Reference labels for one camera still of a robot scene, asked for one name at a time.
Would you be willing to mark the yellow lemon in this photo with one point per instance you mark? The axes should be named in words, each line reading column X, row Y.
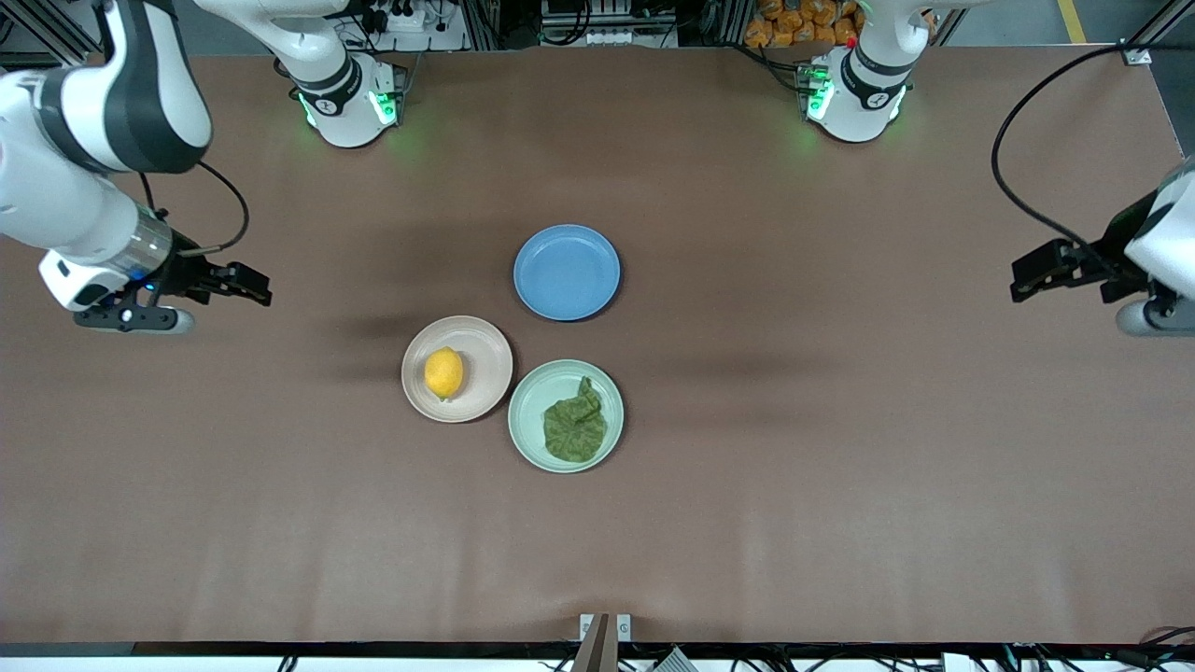
column 443, row 373

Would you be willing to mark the green lettuce leaf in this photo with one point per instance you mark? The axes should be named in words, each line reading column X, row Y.
column 574, row 429

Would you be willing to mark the brown table cover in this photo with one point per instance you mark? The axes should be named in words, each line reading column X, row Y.
column 840, row 560

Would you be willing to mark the aluminium frame post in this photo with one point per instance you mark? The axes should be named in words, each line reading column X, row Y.
column 485, row 23
column 733, row 20

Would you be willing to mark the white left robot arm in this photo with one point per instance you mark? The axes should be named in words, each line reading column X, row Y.
column 864, row 93

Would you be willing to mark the white power strip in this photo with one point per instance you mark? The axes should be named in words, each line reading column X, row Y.
column 597, row 37
column 401, row 14

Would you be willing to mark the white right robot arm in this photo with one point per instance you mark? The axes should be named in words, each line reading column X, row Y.
column 56, row 205

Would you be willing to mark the pale pink plate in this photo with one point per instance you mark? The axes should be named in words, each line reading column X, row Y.
column 485, row 373

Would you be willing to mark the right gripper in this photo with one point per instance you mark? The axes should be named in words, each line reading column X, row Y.
column 189, row 274

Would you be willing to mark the grey brown beam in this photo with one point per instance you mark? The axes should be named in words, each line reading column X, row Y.
column 597, row 649

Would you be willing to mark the blue plate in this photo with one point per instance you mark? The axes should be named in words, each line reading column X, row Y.
column 567, row 272

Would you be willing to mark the aluminium corner profile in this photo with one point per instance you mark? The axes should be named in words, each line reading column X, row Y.
column 42, row 35
column 1158, row 28

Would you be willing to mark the pale green plate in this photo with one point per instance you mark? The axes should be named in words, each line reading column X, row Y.
column 527, row 420

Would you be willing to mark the grey vented box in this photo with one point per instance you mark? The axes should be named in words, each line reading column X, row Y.
column 672, row 661

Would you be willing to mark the small metal table bracket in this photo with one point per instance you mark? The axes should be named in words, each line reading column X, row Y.
column 585, row 627

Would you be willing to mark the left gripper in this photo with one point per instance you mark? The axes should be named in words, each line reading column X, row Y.
column 1113, row 252

